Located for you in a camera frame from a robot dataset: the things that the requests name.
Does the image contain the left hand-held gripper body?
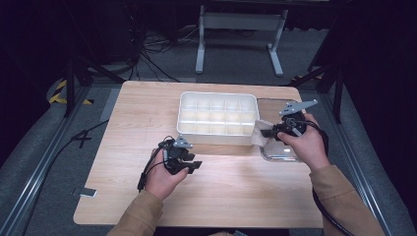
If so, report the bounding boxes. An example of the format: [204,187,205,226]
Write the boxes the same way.
[158,134,195,175]

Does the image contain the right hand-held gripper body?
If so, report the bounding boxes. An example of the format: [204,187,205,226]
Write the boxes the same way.
[277,98,319,138]

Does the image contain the beige sock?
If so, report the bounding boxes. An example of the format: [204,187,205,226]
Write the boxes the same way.
[250,118,275,148]

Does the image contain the white compartment storage box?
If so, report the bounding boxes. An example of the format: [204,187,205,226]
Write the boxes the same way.
[176,90,261,147]

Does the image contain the person's left hand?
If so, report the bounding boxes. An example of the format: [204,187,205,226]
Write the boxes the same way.
[145,147,191,202]

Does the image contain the person's right hand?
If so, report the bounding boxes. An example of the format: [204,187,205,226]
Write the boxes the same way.
[276,112,331,172]

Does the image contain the black tripod stand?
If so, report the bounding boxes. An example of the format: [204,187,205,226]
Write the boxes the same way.
[63,53,126,119]
[288,60,346,126]

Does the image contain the grey tape strip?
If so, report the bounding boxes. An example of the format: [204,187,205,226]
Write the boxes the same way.
[99,87,122,123]

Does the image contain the black tape mark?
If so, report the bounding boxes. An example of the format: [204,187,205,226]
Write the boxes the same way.
[70,129,93,149]

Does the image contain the grey tape piece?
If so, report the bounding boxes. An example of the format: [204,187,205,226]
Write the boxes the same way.
[72,187,98,199]

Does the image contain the white metal stand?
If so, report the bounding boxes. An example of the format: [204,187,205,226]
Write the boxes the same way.
[194,4,289,79]

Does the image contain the yellow black hazard tape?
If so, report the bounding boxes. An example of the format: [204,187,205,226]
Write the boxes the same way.
[47,79,94,106]

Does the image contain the left hand-held gripper cable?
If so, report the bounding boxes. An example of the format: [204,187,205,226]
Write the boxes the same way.
[137,135,175,194]

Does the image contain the aluminium floor rail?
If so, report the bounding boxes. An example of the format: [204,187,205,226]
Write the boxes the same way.
[318,92,396,236]
[0,84,93,236]

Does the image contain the bundle of black floor cables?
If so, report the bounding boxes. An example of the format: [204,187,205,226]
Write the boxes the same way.
[129,19,201,84]

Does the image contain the black floor cable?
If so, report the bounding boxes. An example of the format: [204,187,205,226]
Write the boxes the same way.
[20,119,110,236]

